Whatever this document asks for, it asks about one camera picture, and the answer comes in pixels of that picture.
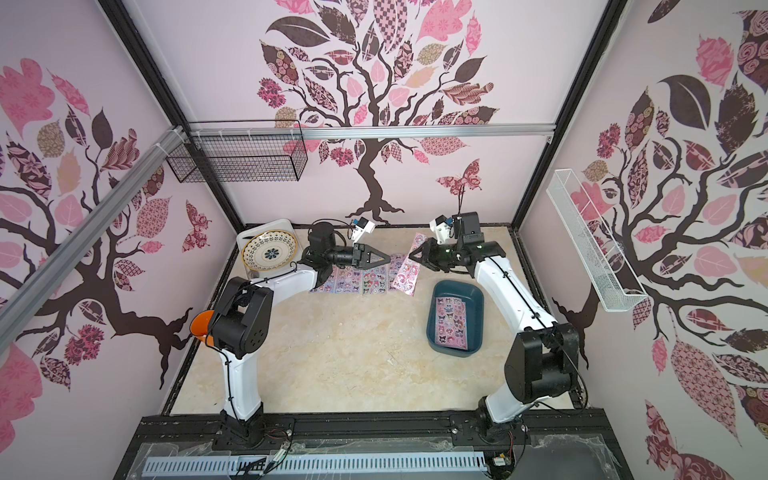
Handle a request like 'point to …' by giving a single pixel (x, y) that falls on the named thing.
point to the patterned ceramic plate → (270, 250)
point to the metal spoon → (253, 274)
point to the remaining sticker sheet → (375, 280)
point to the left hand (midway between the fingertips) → (386, 262)
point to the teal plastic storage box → (474, 297)
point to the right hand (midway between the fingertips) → (412, 259)
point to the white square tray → (280, 224)
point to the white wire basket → (595, 243)
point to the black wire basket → (245, 151)
